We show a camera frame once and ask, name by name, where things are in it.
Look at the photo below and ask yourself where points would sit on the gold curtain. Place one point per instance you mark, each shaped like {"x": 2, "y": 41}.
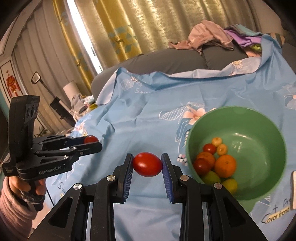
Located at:
{"x": 48, "y": 54}

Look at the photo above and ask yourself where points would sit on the black floor lamp stand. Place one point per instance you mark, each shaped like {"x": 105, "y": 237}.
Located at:
{"x": 57, "y": 104}

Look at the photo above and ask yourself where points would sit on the purple cloth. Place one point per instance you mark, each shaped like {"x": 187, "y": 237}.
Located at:
{"x": 243, "y": 36}

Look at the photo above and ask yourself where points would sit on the large red tomato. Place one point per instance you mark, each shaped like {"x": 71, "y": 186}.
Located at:
{"x": 147, "y": 164}

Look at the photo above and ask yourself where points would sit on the grey sofa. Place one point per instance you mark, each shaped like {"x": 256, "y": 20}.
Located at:
{"x": 170, "y": 61}

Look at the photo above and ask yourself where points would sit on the pink sleeve forearm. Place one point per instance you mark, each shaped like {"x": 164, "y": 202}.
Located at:
{"x": 16, "y": 215}

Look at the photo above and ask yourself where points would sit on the person left hand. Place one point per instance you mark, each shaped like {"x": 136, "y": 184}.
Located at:
{"x": 17, "y": 186}

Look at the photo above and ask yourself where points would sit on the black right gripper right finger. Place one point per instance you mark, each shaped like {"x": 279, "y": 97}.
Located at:
{"x": 227, "y": 219}

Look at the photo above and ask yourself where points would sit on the green plastic bowl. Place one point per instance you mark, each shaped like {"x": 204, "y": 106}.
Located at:
{"x": 252, "y": 139}

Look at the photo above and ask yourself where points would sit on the red cherry tomato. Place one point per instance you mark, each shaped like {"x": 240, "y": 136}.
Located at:
{"x": 210, "y": 148}

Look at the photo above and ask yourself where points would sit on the yellow lemon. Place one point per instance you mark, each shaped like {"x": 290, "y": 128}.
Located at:
{"x": 231, "y": 185}

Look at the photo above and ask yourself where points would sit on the white HP mini printer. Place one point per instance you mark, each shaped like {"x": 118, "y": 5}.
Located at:
{"x": 293, "y": 191}

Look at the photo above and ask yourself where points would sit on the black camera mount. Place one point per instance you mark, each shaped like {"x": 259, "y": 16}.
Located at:
{"x": 22, "y": 114}

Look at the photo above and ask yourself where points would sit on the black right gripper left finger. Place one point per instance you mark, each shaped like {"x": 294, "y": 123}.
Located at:
{"x": 88, "y": 209}

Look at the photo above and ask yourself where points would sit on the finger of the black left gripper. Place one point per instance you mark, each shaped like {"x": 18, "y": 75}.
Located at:
{"x": 67, "y": 149}
{"x": 57, "y": 141}

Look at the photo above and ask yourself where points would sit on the tan longan fruit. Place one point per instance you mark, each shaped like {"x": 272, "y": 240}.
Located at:
{"x": 222, "y": 149}
{"x": 216, "y": 141}

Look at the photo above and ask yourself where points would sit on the green lime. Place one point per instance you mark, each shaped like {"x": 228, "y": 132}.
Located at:
{"x": 211, "y": 178}

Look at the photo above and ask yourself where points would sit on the bright orange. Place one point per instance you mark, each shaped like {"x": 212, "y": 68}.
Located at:
{"x": 225, "y": 166}

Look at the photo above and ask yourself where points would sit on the pink cloth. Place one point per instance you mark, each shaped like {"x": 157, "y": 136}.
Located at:
{"x": 205, "y": 33}

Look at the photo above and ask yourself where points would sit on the light blue floral sheet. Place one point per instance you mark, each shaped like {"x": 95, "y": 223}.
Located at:
{"x": 155, "y": 112}

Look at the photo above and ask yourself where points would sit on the small red tomato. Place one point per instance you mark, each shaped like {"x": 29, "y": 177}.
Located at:
{"x": 90, "y": 139}

